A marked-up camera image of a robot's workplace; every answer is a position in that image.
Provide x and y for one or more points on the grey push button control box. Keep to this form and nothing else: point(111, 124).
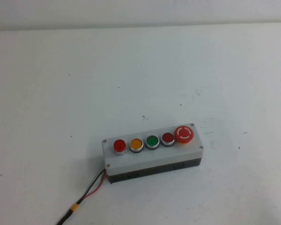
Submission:
point(154, 159)

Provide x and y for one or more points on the yellow push button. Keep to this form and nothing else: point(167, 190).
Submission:
point(136, 144)

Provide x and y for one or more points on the red mushroom emergency stop button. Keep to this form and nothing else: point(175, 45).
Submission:
point(184, 134)

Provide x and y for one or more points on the flat dark red push button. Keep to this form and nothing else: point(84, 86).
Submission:
point(168, 138)

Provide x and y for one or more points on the green push button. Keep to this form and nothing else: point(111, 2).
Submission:
point(152, 141)

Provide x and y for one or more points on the tall red illuminated push button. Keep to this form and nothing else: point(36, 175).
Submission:
point(120, 145)

